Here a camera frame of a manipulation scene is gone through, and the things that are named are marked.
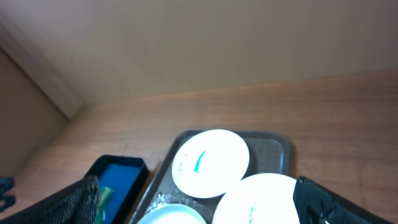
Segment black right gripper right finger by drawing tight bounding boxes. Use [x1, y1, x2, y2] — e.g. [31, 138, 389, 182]
[293, 176, 391, 224]

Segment green sponge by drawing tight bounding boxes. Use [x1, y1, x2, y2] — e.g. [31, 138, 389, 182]
[94, 186, 114, 224]

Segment blue water-filled tray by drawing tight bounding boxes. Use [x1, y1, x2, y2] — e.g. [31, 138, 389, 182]
[86, 155, 149, 224]

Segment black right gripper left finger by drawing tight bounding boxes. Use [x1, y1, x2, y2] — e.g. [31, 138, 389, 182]
[1, 175, 101, 224]

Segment white plate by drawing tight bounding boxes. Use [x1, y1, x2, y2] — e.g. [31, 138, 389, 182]
[212, 173, 300, 224]
[137, 204, 206, 224]
[172, 129, 250, 198]

